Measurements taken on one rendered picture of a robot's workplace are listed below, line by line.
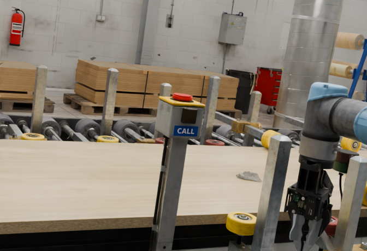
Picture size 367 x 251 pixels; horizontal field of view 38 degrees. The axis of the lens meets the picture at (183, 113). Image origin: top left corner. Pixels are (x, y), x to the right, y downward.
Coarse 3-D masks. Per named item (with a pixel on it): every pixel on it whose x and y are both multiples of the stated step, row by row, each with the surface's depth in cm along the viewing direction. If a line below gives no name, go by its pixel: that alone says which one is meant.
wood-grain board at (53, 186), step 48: (0, 144) 174; (48, 144) 183; (96, 144) 193; (144, 144) 203; (0, 192) 131; (48, 192) 136; (96, 192) 142; (144, 192) 147; (192, 192) 153; (240, 192) 160; (336, 192) 176
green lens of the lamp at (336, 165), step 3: (336, 162) 134; (339, 162) 134; (336, 165) 134; (339, 165) 134; (342, 165) 133; (345, 165) 133; (333, 168) 135; (336, 168) 134; (339, 168) 134; (342, 168) 133; (345, 168) 133; (339, 171) 134; (342, 171) 133; (345, 171) 133
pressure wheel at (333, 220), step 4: (332, 216) 149; (332, 220) 146; (336, 220) 146; (328, 224) 142; (332, 224) 142; (336, 224) 143; (328, 228) 142; (332, 228) 142; (328, 232) 142; (332, 232) 142; (320, 248) 147
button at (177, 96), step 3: (174, 93) 106; (177, 93) 107; (174, 96) 105; (177, 96) 104; (180, 96) 104; (183, 96) 104; (186, 96) 104; (189, 96) 105; (174, 99) 105; (177, 99) 104; (180, 99) 104; (183, 99) 104; (186, 99) 104; (189, 99) 104
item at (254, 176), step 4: (244, 172) 178; (248, 172) 177; (252, 172) 180; (240, 176) 176; (244, 176) 177; (248, 176) 177; (252, 176) 176; (256, 176) 176; (256, 180) 175; (260, 180) 176
